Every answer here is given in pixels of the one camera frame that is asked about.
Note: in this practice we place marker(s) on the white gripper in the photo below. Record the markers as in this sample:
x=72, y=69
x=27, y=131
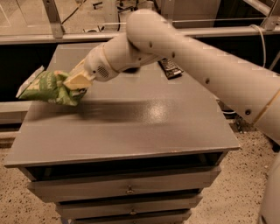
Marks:
x=95, y=66

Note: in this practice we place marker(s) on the green jalapeno chip bag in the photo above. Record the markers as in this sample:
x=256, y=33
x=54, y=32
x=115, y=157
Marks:
x=47, y=86

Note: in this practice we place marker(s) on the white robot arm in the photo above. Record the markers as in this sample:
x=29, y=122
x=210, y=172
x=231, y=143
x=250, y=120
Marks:
x=252, y=91

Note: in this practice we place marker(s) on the black candy bar wrapper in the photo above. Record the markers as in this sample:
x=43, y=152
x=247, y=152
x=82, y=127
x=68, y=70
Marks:
x=170, y=69

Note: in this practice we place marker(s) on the grey drawer cabinet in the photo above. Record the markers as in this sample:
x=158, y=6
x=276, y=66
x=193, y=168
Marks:
x=137, y=122

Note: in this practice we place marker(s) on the top grey drawer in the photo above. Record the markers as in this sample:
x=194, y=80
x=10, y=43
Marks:
x=124, y=184

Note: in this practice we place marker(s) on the grey drawer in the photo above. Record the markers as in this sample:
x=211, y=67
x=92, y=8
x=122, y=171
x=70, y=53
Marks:
x=134, y=206
x=165, y=217
x=124, y=184

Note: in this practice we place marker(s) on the bottom grey drawer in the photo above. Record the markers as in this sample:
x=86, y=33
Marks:
x=165, y=217

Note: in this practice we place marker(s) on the middle grey drawer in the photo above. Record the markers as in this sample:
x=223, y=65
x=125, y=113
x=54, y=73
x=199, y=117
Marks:
x=134, y=206

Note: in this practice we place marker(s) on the metal railing frame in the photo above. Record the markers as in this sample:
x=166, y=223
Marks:
x=55, y=21

